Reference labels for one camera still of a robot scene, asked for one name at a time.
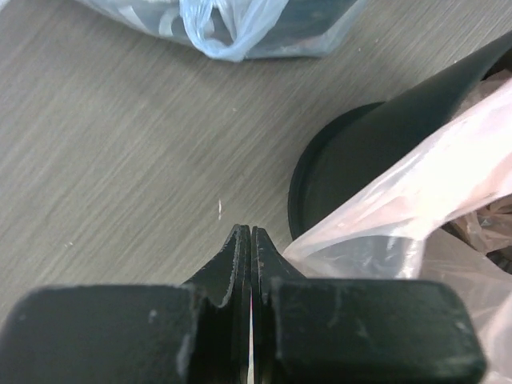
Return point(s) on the pink plastic trash bag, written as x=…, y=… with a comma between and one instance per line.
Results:
x=436, y=214

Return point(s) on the black trash bin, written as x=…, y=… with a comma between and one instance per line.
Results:
x=360, y=145

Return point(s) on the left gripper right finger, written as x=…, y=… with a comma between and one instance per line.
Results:
x=328, y=330

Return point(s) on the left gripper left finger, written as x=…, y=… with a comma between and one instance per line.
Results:
x=194, y=332

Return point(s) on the blue plastic bag of bags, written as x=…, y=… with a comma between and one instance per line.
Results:
x=236, y=30

